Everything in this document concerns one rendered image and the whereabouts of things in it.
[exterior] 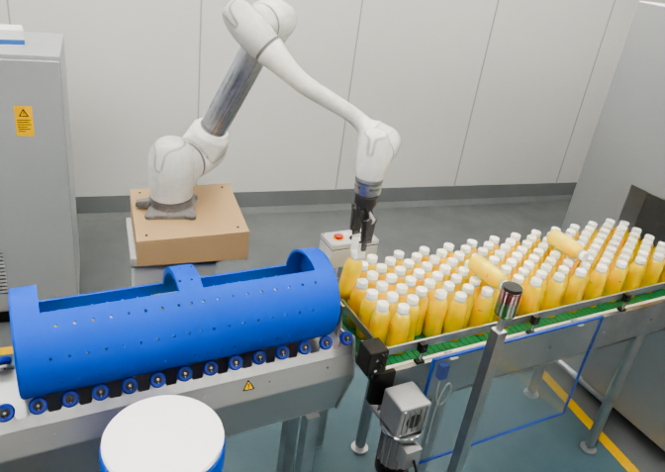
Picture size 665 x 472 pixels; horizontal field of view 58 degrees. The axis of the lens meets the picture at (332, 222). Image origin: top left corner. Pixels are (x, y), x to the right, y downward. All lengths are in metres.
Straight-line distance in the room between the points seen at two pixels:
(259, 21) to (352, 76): 2.84
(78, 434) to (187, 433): 0.38
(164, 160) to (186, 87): 2.28
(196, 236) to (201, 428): 0.82
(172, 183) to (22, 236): 1.35
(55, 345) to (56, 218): 1.77
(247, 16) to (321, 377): 1.14
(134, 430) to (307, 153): 3.53
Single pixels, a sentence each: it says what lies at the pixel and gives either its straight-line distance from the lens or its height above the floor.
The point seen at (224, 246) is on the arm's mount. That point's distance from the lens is 2.20.
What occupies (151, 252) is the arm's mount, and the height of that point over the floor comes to 1.05.
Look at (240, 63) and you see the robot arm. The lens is 2.14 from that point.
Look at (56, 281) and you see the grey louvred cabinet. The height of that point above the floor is 0.26.
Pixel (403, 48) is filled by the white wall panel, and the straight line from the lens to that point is 4.84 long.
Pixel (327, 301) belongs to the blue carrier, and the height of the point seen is 1.15.
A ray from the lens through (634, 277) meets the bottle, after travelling 2.78.
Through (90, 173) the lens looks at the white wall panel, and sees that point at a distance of 4.61.
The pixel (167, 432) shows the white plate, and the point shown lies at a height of 1.04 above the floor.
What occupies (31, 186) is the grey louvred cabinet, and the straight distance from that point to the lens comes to 3.27.
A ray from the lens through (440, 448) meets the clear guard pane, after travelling 2.37.
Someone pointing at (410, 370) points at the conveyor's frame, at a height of 0.88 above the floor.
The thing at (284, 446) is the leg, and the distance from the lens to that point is 2.45.
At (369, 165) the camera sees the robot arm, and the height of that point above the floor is 1.49.
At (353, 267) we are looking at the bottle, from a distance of 2.05.
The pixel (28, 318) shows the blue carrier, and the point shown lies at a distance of 1.63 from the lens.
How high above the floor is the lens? 2.16
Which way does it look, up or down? 27 degrees down
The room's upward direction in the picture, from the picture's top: 8 degrees clockwise
